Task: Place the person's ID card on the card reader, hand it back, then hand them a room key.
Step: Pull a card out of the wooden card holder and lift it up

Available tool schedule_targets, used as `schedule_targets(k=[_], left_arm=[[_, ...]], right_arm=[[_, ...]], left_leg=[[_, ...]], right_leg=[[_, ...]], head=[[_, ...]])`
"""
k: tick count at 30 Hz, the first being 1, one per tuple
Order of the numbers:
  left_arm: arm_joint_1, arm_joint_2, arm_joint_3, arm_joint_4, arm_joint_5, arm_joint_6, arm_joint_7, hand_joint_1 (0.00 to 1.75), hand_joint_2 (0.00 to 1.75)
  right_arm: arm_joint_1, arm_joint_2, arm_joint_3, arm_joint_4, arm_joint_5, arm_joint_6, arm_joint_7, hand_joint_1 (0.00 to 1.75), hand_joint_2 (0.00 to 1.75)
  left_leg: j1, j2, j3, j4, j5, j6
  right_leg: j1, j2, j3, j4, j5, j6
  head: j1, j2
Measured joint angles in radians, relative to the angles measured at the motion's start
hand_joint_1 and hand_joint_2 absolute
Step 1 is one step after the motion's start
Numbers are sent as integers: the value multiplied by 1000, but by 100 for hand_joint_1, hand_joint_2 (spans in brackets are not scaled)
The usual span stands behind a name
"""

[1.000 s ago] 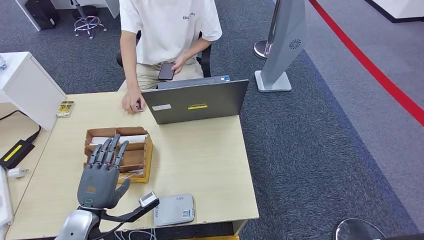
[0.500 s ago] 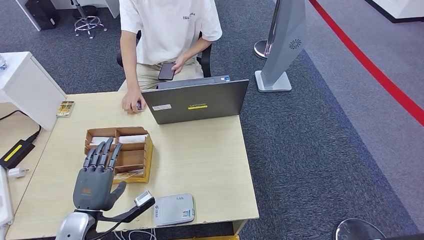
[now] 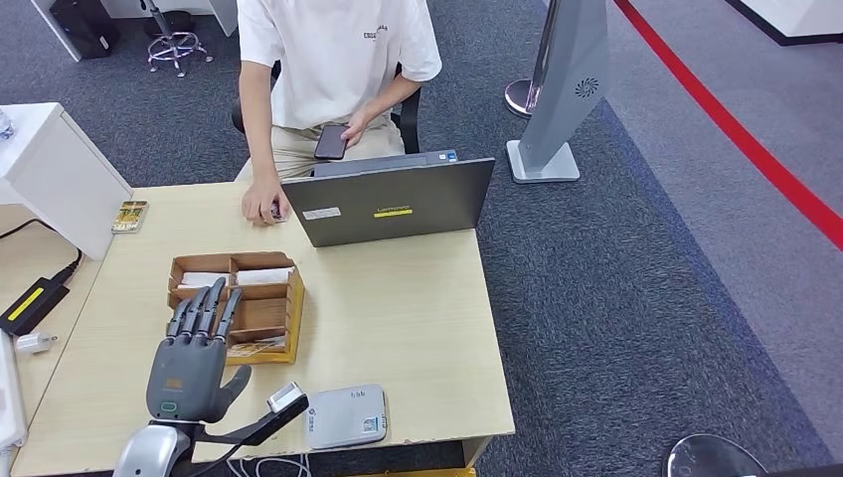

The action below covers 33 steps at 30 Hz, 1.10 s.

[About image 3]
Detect person's right hand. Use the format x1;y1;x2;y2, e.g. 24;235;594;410
241;172;291;229

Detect person's left hand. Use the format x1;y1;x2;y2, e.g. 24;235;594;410
340;108;374;149

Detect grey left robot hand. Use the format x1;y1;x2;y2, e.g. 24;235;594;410
145;276;253;426

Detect black smartphone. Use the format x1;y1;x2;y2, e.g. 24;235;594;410
313;124;350;161

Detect person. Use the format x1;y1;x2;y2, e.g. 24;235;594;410
234;0;443;229

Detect yellow hotel key card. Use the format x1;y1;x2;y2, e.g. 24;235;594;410
227;337;289;360

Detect white card stack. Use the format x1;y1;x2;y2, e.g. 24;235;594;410
236;266;295;286
176;271;232;289

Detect wooden card organiser box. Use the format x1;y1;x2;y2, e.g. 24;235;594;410
166;250;297;349

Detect black office chair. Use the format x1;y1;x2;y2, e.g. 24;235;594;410
230;60;422;155

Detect grey laptop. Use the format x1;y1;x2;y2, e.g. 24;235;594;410
280;149;496;248

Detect stack of hotel cards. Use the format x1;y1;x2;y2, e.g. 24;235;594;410
110;200;150;235

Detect white round plug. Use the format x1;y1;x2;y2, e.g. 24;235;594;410
14;333;60;356

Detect black power adapter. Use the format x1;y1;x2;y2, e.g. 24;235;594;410
0;276;72;337

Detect white office desk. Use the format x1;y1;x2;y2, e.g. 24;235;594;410
29;0;240;63

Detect chrome stool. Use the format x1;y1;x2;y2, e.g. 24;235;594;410
141;0;216;79

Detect white power strip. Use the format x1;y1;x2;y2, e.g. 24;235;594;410
0;329;29;452

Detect white cabinet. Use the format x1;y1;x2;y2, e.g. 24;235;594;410
0;101;133;261

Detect grey kiosk stand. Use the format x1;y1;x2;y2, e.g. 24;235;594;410
505;0;611;185

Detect black computer tower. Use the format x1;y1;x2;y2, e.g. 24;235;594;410
49;0;122;61

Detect yellow box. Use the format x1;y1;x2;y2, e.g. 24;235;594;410
349;467;477;477

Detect red barrier belt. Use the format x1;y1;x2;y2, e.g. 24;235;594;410
612;0;843;252

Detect white desk with black base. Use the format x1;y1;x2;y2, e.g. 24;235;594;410
724;0;843;48

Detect round chrome stanchion base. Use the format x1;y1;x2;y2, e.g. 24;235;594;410
661;434;768;477

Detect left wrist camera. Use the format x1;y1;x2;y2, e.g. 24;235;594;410
194;382;311;449

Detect white cable loops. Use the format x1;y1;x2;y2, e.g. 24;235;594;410
227;454;314;477

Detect black adapter cable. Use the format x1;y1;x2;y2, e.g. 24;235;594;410
0;218;84;285

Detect chrome stanchion post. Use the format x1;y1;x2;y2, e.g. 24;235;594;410
503;0;561;120

